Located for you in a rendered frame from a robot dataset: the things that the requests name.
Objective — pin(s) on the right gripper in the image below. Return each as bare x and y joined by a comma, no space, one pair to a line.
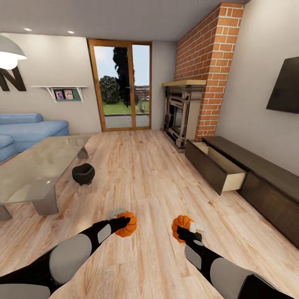
185,233

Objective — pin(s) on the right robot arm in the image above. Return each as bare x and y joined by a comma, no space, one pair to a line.
230,280

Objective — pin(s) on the pumpkin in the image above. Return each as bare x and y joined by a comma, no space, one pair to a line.
130,227
182,221

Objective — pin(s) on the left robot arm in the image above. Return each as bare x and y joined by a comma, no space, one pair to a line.
59,264

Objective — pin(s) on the cauldron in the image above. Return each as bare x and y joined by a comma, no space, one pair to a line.
83,174

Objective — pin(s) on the coffee table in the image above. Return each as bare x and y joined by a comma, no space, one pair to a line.
31,176

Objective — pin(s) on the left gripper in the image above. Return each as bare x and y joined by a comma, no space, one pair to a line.
120,223

